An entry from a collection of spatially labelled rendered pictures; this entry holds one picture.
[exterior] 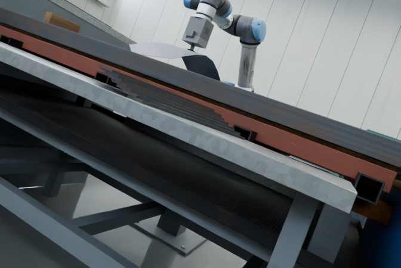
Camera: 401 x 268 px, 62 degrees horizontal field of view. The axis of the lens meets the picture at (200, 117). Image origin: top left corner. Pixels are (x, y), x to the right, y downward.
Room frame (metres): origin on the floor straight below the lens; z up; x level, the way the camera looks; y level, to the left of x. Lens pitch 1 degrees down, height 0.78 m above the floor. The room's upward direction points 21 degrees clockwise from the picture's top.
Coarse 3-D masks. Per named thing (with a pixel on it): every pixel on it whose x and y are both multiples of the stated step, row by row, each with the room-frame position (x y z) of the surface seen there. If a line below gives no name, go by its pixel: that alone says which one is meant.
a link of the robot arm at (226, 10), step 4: (228, 0) 1.45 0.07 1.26; (224, 4) 1.42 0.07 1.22; (228, 4) 1.44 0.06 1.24; (220, 8) 1.42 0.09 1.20; (224, 8) 1.44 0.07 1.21; (228, 8) 1.45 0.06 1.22; (232, 8) 1.49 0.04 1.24; (216, 12) 1.46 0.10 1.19; (220, 12) 1.45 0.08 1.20; (224, 12) 1.46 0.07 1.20; (228, 12) 1.47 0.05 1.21; (220, 16) 1.49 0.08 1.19; (224, 16) 1.49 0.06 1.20; (228, 16) 1.50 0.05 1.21
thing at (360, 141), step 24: (24, 24) 1.19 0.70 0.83; (48, 24) 1.15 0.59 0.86; (96, 48) 1.06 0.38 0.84; (120, 48) 1.02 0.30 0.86; (144, 72) 0.98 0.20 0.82; (168, 72) 0.95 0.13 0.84; (192, 72) 0.92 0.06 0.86; (216, 96) 0.89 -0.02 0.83; (240, 96) 0.86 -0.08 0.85; (288, 120) 0.81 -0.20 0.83; (312, 120) 0.79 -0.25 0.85; (336, 144) 0.79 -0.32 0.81; (360, 144) 0.74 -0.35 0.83; (384, 144) 0.73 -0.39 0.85
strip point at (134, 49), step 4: (132, 48) 1.12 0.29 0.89; (136, 48) 1.13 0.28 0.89; (140, 48) 1.14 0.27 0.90; (136, 52) 1.08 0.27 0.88; (140, 52) 1.09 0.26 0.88; (144, 52) 1.11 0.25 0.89; (148, 52) 1.12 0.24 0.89; (152, 52) 1.13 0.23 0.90; (152, 56) 1.08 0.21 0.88; (156, 56) 1.08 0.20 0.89; (160, 56) 1.09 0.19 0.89; (164, 56) 1.11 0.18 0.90
